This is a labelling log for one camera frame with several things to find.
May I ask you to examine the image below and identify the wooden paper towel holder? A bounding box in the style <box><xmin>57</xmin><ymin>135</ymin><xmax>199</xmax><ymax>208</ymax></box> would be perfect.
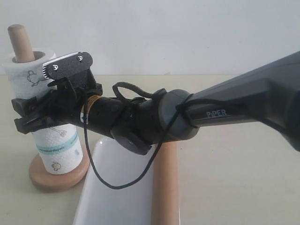
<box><xmin>7</xmin><ymin>24</ymin><xmax>90</xmax><ymax>192</ymax></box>

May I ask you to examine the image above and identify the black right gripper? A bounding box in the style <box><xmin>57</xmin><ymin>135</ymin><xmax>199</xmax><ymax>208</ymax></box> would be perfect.
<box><xmin>11</xmin><ymin>70</ymin><xmax>103</xmax><ymax>134</ymax></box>

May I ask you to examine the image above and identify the white rectangular plastic tray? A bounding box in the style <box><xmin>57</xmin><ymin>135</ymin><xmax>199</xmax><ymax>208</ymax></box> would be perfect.
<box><xmin>73</xmin><ymin>138</ymin><xmax>154</xmax><ymax>225</ymax></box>

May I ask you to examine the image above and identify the printed white paper towel roll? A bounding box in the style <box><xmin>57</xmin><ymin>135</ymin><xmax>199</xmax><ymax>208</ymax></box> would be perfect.
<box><xmin>2</xmin><ymin>48</ymin><xmax>83</xmax><ymax>175</ymax></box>

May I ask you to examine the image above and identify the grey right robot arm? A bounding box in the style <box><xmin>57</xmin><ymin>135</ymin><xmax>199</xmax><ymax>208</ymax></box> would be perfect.
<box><xmin>12</xmin><ymin>52</ymin><xmax>300</xmax><ymax>155</ymax></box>

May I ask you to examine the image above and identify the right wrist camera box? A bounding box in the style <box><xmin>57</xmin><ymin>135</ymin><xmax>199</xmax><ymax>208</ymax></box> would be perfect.
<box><xmin>42</xmin><ymin>52</ymin><xmax>93</xmax><ymax>80</ymax></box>

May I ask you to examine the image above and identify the brown cardboard tube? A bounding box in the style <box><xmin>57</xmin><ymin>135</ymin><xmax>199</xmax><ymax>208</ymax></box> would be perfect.
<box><xmin>151</xmin><ymin>142</ymin><xmax>180</xmax><ymax>225</ymax></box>

